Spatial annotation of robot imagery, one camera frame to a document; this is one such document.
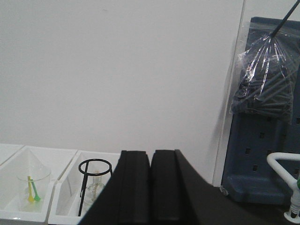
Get clear glass flask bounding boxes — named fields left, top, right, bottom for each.
left=83, top=176, right=104, bottom=211

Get white lab faucet green knobs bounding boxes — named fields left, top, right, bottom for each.
left=267, top=152, right=300, bottom=225

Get white middle storage bin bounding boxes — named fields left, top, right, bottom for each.
left=0, top=146, right=77, bottom=225

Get yellow plastic spatula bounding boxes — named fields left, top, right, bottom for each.
left=27, top=176, right=35, bottom=203

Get white storage bin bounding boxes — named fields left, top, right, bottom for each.
left=0, top=143, right=24, bottom=165
left=0, top=146, right=77, bottom=225
left=48, top=150, right=120, bottom=225

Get black metal tripod stand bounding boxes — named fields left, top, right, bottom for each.
left=78, top=158, right=113, bottom=217

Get blue grey pegboard drying rack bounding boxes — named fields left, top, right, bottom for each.
left=222, top=21, right=300, bottom=204

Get plastic bag of black pegs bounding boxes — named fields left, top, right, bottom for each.
left=230, top=20, right=300, bottom=125

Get clear glass beaker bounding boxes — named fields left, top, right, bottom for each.
left=17, top=165, right=51, bottom=212

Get white left storage bin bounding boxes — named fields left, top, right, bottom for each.
left=0, top=143, right=24, bottom=165

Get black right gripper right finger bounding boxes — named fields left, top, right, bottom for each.
left=151, top=150, right=265, bottom=225

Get white right storage bin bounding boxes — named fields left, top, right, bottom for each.
left=48, top=150, right=120, bottom=225

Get green plastic spatula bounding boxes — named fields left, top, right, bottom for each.
left=30, top=179, right=41, bottom=202

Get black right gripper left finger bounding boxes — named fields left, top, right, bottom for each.
left=79, top=150, right=150, bottom=225

